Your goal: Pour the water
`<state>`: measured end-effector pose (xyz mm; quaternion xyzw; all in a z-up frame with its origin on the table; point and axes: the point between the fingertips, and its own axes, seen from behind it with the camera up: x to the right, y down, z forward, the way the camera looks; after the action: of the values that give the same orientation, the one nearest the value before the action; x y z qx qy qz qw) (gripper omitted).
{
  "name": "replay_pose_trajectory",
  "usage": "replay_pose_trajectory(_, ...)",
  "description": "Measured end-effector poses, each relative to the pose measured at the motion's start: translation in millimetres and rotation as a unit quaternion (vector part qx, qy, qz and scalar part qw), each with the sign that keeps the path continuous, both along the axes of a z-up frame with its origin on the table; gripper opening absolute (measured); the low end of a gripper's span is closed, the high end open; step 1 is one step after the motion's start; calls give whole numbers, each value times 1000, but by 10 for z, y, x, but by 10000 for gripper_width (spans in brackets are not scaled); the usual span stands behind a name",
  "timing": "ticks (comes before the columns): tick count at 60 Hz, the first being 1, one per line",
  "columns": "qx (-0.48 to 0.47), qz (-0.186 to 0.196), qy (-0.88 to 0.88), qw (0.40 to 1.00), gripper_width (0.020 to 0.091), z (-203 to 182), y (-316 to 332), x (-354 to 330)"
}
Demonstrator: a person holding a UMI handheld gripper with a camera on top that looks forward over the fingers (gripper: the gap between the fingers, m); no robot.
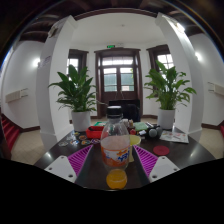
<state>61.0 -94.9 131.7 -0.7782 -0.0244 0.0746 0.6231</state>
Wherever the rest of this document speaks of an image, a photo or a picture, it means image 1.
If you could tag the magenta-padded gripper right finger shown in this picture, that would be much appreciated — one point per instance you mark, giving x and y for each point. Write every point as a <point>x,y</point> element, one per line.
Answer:
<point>163,168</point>

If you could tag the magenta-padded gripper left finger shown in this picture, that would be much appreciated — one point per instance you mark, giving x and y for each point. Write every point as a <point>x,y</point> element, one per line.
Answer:
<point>60,168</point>

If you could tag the orange soda plastic bottle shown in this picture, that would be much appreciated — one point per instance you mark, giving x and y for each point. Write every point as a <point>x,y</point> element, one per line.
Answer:
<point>115,146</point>

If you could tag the flat round red coaster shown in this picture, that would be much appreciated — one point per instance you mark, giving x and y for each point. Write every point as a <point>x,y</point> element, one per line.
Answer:
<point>161,150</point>

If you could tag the white printed paper sheet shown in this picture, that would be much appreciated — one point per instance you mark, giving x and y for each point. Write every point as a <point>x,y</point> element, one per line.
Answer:
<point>174,136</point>

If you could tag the grey round device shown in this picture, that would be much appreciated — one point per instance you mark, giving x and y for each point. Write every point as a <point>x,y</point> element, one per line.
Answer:
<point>153,132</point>

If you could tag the pale yellow cup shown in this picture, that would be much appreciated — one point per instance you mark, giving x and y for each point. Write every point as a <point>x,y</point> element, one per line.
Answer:
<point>135,141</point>

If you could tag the small red round fruit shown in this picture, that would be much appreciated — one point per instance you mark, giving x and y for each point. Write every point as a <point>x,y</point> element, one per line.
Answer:
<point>132,131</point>

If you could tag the green folded cloth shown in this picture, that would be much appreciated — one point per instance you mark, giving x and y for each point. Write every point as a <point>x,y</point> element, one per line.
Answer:
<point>140,126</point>

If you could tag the green flat box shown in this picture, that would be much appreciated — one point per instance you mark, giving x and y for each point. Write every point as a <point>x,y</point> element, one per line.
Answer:
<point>99,124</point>

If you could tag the red carpeted staircase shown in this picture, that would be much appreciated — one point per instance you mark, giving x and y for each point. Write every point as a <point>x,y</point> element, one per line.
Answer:
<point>222,130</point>
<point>10,131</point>

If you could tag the black chair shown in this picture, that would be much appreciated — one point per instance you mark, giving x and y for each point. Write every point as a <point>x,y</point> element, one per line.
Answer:
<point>128,108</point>

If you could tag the green plant in white pot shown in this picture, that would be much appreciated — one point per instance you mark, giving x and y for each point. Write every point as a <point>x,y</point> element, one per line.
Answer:
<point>166,90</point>
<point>76,93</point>

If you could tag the dark wooden double door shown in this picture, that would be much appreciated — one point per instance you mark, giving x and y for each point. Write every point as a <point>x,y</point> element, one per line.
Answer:
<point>118,80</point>

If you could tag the green exit sign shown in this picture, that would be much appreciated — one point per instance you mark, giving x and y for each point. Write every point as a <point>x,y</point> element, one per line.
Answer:
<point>110,46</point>

